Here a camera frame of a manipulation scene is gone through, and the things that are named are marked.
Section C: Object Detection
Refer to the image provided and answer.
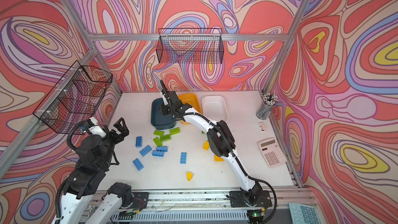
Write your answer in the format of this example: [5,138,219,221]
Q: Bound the blue lego stacked upper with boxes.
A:
[156,146,168,152]

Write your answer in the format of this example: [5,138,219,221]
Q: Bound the yellow long lego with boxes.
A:
[214,155,224,162]

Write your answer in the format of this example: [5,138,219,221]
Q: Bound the back wall wire basket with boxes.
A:
[156,28,224,64]

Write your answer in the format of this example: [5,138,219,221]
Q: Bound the left wall wire basket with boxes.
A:
[33,61,113,134]

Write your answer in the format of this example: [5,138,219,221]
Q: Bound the blue lego bottom left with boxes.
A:
[133,158,144,171]

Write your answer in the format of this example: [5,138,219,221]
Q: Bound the yellow plastic bin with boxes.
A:
[178,93,202,114]

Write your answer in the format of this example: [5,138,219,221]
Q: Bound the green lego upper right cluster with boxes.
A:
[170,128,180,135]

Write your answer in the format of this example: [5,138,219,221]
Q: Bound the front aluminium rail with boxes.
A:
[55,188,315,224]

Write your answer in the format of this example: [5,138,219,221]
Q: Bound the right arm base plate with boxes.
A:
[228,190,273,208]

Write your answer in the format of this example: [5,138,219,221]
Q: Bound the teal calculator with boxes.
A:
[289,202,321,224]

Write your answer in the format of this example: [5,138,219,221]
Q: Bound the blue lego stacked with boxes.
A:
[152,150,164,157]
[156,146,168,152]

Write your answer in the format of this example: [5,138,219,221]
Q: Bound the pink white calculator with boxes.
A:
[258,138,287,168]

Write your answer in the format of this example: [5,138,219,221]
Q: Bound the blue lego centre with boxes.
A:
[180,152,187,164]

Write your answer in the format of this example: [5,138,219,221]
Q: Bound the wall wire basket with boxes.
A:
[33,61,113,134]
[156,28,224,64]

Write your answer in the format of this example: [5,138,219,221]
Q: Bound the yellow sloped lego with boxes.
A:
[203,141,210,150]

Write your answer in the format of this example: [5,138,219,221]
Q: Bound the blue lego far left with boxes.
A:
[135,136,143,148]

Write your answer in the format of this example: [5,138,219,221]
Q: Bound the white plastic bin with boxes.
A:
[202,95,229,122]

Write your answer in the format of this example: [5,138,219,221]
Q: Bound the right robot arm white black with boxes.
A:
[160,80,277,207]

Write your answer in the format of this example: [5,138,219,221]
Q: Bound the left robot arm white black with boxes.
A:
[52,117,130,224]

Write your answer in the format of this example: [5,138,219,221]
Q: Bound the green lego near teal bin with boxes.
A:
[153,130,164,136]

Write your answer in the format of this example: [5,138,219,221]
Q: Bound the cup of pens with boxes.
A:
[256,93,278,120]

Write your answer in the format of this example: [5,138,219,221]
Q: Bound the dark teal plastic bin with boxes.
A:
[150,98,176,130]

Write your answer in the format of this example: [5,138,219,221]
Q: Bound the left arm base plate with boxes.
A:
[127,192,149,211]

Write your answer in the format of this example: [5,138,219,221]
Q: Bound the green lego middle cluster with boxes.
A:
[160,134,172,142]

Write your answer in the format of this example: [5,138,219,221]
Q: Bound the blue lego stacked lower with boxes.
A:
[152,150,164,157]

